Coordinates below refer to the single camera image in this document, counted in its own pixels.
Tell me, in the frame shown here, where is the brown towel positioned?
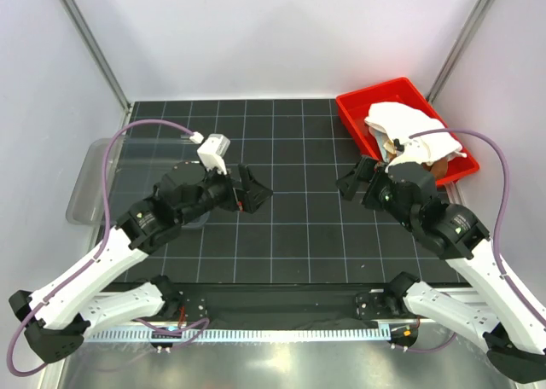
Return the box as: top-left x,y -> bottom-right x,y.
429,157 -> 449,180

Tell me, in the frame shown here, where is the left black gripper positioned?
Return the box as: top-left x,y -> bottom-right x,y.
177,160 -> 272,226

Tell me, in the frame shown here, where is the aluminium frame post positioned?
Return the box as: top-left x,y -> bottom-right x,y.
60,0 -> 131,113
426,0 -> 495,104

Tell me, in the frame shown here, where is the right aluminium frame post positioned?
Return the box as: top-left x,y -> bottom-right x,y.
426,0 -> 495,104

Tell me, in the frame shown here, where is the slotted metal rail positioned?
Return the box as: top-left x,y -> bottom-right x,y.
86,324 -> 391,344

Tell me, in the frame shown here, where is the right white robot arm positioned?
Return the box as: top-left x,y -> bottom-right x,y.
336,156 -> 545,384

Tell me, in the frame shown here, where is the left aluminium frame post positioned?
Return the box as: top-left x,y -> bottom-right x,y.
60,0 -> 131,113

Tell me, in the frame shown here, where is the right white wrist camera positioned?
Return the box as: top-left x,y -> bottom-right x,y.
386,139 -> 431,171

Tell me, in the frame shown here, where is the large white towel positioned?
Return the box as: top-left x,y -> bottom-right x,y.
364,102 -> 467,166

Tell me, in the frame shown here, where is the patterned white cloth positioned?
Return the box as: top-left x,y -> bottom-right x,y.
372,130 -> 399,163

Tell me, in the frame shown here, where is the clear plastic tray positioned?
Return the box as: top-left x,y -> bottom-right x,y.
66,136 -> 199,227

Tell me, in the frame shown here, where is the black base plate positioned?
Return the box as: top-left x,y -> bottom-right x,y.
175,283 -> 416,330

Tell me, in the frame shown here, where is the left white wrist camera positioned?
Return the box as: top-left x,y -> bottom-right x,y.
197,134 -> 230,175

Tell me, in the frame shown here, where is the red plastic bin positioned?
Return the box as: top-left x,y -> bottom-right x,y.
335,78 -> 479,186

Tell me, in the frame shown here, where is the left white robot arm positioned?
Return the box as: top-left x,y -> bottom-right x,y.
9,162 -> 272,364

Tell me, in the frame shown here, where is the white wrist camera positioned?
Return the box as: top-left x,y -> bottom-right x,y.
197,134 -> 230,175
386,139 -> 431,171

